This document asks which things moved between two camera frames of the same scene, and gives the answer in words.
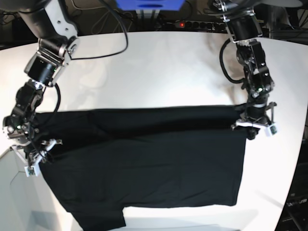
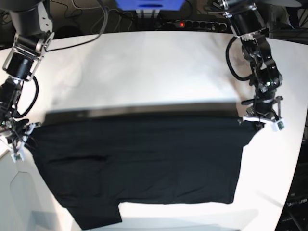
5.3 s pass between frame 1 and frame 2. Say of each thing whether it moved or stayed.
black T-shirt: stayed
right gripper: moved
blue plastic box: stayed
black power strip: stayed
